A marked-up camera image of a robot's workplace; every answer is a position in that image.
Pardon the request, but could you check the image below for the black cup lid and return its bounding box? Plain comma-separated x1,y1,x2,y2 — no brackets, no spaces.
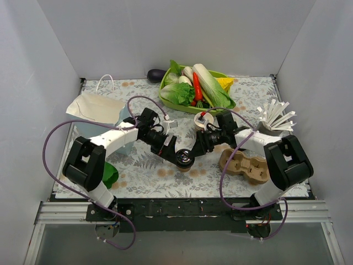
175,149,195,169

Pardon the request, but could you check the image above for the light blue paper bag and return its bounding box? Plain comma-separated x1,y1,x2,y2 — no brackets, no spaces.
65,75,137,157

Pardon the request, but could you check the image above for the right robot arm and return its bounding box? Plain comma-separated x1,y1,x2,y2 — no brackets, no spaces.
187,109,314,220

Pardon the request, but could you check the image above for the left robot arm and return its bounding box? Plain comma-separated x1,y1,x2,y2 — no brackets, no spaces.
62,108,178,221

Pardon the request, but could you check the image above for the stack of paper cups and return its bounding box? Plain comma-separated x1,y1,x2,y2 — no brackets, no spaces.
194,112,214,131

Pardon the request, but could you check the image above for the green lettuce head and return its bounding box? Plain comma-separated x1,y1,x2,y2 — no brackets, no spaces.
159,83,195,106

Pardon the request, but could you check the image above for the napa cabbage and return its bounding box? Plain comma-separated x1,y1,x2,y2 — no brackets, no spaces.
192,63,236,109

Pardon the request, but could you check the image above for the green bok choy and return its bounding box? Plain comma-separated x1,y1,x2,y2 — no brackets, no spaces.
102,162,119,189

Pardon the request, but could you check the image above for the stack of pulp cup carriers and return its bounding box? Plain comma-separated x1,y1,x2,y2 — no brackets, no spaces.
226,151,270,185

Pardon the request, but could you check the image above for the yellow pepper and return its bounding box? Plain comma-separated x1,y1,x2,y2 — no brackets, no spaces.
216,77,234,93

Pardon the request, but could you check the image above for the green plastic vegetable tray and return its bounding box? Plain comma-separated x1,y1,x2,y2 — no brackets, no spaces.
159,61,230,114

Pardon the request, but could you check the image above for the cup of white straws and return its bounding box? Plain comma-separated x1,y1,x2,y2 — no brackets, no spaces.
255,99,296,136

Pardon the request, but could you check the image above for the floral table mat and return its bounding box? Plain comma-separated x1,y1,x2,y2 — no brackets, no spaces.
55,76,309,198

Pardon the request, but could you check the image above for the dark purple eggplant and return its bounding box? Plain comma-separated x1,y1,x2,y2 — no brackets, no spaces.
147,69,167,83

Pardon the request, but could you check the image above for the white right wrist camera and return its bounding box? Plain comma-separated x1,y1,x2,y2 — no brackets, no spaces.
194,115,206,127

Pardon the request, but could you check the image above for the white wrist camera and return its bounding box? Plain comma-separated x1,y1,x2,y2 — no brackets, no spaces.
161,120,178,135
194,115,206,127

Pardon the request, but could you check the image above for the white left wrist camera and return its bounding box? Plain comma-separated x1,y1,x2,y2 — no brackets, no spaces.
161,120,178,135

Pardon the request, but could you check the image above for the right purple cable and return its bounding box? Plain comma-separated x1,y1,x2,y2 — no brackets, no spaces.
201,107,290,241

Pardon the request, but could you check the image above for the purple cable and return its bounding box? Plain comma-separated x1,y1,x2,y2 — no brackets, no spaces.
201,107,290,241
42,96,170,251

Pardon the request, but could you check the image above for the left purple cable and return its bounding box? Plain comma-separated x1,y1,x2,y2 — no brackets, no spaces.
42,96,170,251

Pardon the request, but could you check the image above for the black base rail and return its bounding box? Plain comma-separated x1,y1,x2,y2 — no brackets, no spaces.
85,198,283,233

